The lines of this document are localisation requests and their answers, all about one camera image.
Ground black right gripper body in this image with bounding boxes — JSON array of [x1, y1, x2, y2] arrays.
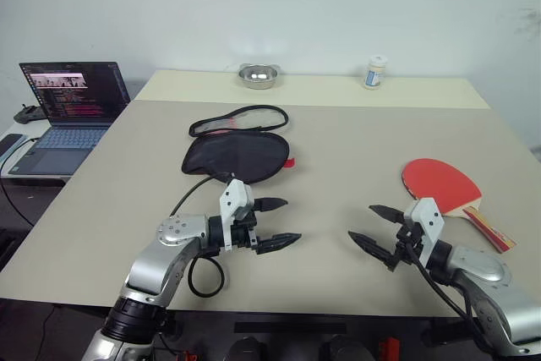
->
[[385, 221, 426, 271]]

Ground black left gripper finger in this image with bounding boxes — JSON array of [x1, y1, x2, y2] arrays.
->
[[253, 196, 290, 214], [254, 232, 303, 256]]

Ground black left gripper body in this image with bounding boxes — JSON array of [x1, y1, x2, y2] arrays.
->
[[230, 207, 260, 254]]

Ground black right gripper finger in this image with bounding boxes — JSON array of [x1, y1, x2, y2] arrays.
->
[[347, 231, 399, 269], [368, 204, 406, 224]]

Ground red table tennis paddle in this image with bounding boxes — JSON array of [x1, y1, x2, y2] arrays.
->
[[400, 157, 518, 254]]

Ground red and black paddle case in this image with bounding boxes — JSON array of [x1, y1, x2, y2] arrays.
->
[[181, 104, 299, 187]]

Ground black bar under table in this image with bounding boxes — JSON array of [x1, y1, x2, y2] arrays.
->
[[233, 322, 347, 335]]

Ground red block under table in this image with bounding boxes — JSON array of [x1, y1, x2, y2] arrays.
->
[[379, 336, 401, 361]]

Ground dark rounded shape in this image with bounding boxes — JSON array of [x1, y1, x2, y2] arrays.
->
[[227, 335, 267, 361], [323, 334, 364, 361]]

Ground small steel bowl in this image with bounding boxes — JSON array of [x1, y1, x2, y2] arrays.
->
[[237, 63, 282, 91]]

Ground white pill bottle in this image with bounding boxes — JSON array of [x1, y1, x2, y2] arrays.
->
[[362, 54, 389, 90]]

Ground open blue-grey laptop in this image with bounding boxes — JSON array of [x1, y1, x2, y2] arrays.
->
[[7, 61, 131, 177]]

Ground black smartphone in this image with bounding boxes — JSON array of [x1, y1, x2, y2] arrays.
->
[[0, 133, 26, 159]]

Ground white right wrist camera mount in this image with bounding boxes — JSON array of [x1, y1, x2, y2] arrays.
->
[[403, 197, 445, 270]]

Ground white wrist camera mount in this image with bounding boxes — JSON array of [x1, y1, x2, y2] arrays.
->
[[403, 197, 445, 270], [218, 178, 256, 251]]

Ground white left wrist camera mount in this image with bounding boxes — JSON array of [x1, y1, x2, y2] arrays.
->
[[218, 178, 256, 251]]

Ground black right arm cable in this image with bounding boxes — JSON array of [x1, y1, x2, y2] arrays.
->
[[406, 241, 488, 337]]

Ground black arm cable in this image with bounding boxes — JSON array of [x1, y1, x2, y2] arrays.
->
[[406, 241, 488, 337], [170, 171, 237, 297]]

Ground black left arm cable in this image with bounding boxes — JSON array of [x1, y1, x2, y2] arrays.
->
[[170, 171, 237, 297]]

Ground thin black floor cable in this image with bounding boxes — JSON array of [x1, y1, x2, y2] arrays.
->
[[0, 174, 34, 227]]

